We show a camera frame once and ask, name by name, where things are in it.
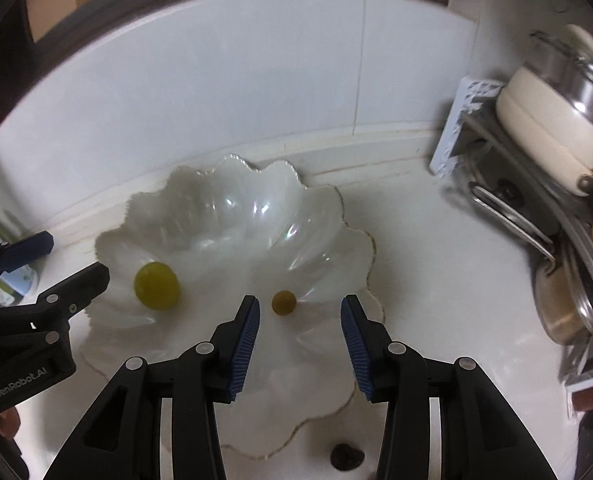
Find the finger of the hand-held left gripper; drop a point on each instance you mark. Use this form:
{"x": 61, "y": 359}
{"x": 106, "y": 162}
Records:
{"x": 26, "y": 251}
{"x": 79, "y": 285}

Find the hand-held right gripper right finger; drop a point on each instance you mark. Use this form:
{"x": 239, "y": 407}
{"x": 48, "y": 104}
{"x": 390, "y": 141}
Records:
{"x": 356, "y": 345}

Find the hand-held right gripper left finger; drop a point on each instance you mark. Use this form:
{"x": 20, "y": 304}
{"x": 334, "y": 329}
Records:
{"x": 244, "y": 345}

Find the small yellow-brown fruit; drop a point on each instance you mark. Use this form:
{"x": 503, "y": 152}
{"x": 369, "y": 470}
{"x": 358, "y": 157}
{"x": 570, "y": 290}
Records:
{"x": 283, "y": 302}

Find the green grape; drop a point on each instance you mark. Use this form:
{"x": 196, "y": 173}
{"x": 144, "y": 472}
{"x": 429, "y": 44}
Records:
{"x": 156, "y": 285}

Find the white shell-shaped bowl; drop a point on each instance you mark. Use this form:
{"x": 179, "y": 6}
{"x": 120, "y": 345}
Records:
{"x": 226, "y": 240}

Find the person's left hand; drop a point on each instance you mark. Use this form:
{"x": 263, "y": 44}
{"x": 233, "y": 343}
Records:
{"x": 7, "y": 421}

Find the white and blue pump bottle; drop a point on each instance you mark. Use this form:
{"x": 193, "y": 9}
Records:
{"x": 24, "y": 282}

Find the small dark fruit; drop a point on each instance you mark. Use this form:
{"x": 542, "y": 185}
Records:
{"x": 346, "y": 456}

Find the steel pot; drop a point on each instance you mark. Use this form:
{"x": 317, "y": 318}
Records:
{"x": 566, "y": 305}

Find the white and grey corner rack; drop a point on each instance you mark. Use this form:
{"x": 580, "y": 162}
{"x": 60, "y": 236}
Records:
{"x": 459, "y": 125}

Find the cream cooking pot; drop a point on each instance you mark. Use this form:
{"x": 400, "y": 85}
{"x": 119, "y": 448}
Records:
{"x": 541, "y": 125}

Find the steel steamer insert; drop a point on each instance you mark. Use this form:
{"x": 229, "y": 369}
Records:
{"x": 589, "y": 92}

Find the glass lid with cream knob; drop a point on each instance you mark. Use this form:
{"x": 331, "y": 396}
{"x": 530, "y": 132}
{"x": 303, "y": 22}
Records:
{"x": 566, "y": 52}

